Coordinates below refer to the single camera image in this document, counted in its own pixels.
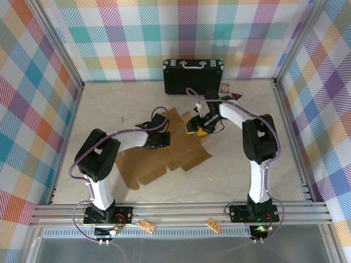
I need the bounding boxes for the right aluminium frame post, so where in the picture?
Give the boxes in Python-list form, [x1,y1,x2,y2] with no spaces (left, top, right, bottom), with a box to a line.
[274,0,329,85]

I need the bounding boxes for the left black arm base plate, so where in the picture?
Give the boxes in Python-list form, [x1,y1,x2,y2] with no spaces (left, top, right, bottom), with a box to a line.
[83,205,134,226]

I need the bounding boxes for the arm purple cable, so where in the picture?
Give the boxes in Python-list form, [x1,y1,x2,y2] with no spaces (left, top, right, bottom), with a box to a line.
[185,87,286,244]
[68,106,171,246]

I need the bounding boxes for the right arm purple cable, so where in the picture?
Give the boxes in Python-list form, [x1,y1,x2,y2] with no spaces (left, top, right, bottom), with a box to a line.
[185,87,286,244]

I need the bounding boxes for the orange printed tag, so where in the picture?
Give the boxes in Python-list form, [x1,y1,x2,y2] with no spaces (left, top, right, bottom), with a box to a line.
[205,218,222,233]
[139,220,156,233]

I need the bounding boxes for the black connector board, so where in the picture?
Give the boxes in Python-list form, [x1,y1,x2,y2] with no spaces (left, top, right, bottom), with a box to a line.
[250,224,271,239]
[94,226,123,238]

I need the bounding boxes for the right aluminium side rail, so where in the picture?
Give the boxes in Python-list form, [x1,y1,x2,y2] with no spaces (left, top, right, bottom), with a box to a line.
[273,79,316,202]

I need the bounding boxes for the right black connector board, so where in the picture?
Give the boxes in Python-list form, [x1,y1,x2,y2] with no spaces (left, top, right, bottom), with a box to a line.
[250,224,271,239]

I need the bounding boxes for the aluminium frame post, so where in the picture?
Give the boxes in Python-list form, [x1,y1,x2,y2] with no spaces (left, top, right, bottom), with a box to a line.
[274,0,329,85]
[26,0,84,90]

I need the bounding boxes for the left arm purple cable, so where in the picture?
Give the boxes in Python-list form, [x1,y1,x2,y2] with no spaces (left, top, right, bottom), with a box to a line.
[68,106,171,246]

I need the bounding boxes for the aluminium frame rail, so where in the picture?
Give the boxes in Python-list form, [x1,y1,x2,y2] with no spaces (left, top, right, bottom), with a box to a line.
[29,201,334,228]

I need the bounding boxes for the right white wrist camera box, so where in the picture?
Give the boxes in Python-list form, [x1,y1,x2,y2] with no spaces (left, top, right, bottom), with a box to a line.
[194,99,206,116]

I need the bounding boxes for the slotted grey cable duct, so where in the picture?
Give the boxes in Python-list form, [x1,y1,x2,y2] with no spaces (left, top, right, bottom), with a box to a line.
[42,228,253,238]

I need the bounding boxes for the black briefcase with white handle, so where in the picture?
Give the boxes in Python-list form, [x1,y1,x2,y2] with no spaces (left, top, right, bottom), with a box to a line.
[162,59,224,96]

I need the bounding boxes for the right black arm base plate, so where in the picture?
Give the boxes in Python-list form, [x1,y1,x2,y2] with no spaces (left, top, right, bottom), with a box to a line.
[229,204,280,223]

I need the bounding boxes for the left black connector board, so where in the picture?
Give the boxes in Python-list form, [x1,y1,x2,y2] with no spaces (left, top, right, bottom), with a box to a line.
[94,226,123,238]

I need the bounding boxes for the brown cardboard box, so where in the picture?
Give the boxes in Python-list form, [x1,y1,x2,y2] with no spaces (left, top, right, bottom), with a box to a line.
[114,107,213,190]

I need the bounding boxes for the left aluminium frame post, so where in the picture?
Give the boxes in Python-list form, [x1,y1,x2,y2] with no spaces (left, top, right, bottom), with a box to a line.
[26,0,84,90]

